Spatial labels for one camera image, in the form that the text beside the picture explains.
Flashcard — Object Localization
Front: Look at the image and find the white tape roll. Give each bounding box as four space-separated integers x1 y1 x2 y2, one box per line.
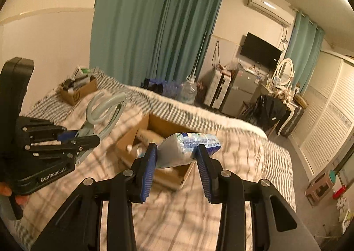
136 129 164 147

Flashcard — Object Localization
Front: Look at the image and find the small stool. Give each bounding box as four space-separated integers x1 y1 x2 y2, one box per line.
305 170 336 207

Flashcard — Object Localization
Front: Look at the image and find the large open cardboard box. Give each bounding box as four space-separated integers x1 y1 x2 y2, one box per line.
114 113 197 192

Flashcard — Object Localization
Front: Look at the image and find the white air conditioner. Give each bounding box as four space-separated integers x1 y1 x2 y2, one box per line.
247 0 294 28

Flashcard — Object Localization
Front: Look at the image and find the grey mini fridge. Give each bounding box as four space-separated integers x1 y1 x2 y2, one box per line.
221 67 260 117

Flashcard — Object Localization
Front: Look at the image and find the large clear water jug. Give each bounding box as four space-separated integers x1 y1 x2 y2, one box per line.
178 74 197 105

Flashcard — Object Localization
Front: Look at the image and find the green curtain left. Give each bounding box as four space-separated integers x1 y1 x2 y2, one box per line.
89 0 222 86

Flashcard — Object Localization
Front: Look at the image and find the black bag on chair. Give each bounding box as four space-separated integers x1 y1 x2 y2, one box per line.
238 95 287 132

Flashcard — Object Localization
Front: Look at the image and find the blue white tissue pack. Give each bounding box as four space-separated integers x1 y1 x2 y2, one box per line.
156 132 221 169

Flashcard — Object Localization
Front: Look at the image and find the green curtain right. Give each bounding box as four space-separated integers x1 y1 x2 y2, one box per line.
285 11 325 94

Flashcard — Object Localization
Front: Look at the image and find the plaid beige blanket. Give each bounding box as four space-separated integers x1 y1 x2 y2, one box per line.
16 89 269 251

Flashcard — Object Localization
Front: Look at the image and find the light blue plastic hanger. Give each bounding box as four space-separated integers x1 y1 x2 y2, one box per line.
74 90 128 167

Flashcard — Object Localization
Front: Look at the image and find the green curtain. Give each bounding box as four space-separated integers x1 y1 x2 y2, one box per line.
89 0 222 86
285 11 325 94

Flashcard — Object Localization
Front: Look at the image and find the black wall television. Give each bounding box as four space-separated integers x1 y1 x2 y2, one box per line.
240 32 282 71

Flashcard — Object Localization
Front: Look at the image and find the small cardboard box with clutter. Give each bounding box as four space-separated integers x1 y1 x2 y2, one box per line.
59 66 97 105

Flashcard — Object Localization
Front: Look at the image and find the white louvered wardrobe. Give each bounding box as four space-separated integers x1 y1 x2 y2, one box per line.
290 50 353 180

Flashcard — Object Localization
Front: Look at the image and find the white suitcase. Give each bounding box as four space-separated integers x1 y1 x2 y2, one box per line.
203 69 232 109

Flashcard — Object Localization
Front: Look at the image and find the white oval vanity mirror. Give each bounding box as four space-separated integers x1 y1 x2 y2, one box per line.
272 58 295 87

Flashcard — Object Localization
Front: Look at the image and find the person left hand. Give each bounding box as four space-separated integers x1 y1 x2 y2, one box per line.
0 182 29 206

